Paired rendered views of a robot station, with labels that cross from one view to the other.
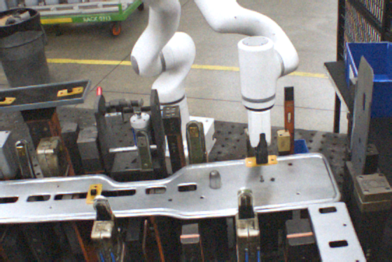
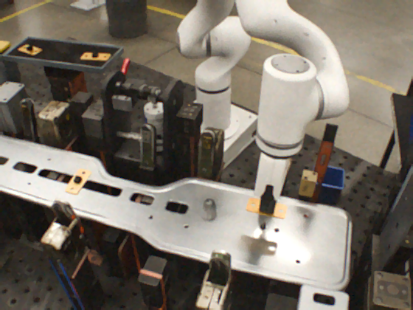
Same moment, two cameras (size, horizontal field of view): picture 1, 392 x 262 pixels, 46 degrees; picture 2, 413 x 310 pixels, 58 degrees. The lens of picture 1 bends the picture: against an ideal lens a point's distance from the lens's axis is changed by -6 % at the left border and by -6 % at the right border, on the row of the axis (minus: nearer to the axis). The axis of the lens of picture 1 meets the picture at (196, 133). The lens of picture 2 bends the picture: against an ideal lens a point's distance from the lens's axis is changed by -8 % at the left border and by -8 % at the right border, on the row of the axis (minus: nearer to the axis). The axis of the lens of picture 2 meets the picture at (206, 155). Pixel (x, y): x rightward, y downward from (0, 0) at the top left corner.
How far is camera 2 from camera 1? 0.51 m
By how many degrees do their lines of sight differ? 14
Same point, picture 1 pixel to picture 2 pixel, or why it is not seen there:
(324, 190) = (331, 269)
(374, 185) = (391, 294)
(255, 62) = (280, 95)
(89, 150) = (94, 128)
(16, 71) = (116, 12)
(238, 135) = not seen: hidden behind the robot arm
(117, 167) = (122, 153)
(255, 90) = (273, 131)
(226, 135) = not seen: hidden behind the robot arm
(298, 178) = (307, 240)
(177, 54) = (227, 41)
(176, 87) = (219, 77)
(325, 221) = not seen: outside the picture
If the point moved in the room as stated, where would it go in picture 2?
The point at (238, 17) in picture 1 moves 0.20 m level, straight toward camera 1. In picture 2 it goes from (279, 22) to (248, 80)
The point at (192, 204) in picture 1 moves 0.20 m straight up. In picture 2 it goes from (171, 232) to (166, 164)
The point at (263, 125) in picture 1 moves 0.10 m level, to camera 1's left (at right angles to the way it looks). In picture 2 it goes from (273, 176) to (217, 167)
